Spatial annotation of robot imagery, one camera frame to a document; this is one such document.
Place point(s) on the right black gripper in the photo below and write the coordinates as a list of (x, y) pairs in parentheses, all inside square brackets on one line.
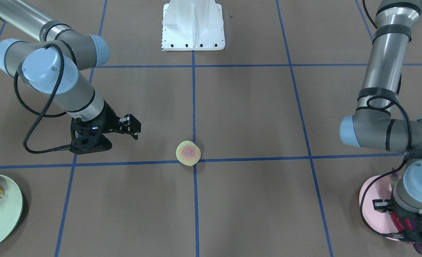
[(110, 118)]

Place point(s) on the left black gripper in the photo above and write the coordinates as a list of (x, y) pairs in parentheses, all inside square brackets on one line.
[(379, 206)]

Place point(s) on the green pink peach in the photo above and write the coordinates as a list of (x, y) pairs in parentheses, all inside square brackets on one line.
[(188, 153)]

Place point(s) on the purple eggplant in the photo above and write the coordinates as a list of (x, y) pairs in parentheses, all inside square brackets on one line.
[(395, 178)]

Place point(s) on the red chili pepper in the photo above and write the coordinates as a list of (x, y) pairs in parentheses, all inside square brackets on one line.
[(403, 223)]

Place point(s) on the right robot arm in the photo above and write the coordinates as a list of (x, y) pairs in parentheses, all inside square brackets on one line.
[(49, 71)]

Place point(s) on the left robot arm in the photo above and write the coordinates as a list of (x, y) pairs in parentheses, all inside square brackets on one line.
[(381, 122)]

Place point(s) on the brown table mat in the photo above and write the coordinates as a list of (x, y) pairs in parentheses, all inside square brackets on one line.
[(274, 178)]

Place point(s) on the green plate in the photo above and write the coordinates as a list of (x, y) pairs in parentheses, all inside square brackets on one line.
[(11, 206)]

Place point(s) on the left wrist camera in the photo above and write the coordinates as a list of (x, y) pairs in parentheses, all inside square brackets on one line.
[(382, 206)]

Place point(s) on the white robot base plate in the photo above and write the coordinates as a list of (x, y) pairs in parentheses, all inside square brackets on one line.
[(192, 25)]

